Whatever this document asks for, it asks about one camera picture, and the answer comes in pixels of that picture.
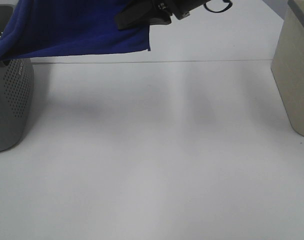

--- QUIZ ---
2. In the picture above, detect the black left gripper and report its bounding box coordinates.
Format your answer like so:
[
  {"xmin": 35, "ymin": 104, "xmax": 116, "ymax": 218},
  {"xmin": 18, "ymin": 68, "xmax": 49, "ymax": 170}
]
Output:
[{"xmin": 114, "ymin": 0, "xmax": 208, "ymax": 31}]

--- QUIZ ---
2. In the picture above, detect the blue towel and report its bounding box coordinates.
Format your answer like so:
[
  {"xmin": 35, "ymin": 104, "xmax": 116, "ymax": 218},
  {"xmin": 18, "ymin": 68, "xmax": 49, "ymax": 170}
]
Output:
[{"xmin": 0, "ymin": 0, "xmax": 151, "ymax": 61}]

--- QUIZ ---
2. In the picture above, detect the beige plastic bin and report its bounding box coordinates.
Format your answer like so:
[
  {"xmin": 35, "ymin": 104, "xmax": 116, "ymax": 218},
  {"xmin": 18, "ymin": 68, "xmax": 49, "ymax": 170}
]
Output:
[{"xmin": 271, "ymin": 0, "xmax": 304, "ymax": 136}]

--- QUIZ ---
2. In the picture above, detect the grey perforated laundry basket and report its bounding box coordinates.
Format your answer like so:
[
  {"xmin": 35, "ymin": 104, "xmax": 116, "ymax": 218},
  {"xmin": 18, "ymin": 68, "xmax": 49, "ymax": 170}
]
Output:
[{"xmin": 0, "ymin": 0, "xmax": 35, "ymax": 152}]

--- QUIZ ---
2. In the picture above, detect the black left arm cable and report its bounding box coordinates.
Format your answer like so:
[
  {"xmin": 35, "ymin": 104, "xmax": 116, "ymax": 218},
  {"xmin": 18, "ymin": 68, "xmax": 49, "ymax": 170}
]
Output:
[{"xmin": 203, "ymin": 0, "xmax": 234, "ymax": 13}]

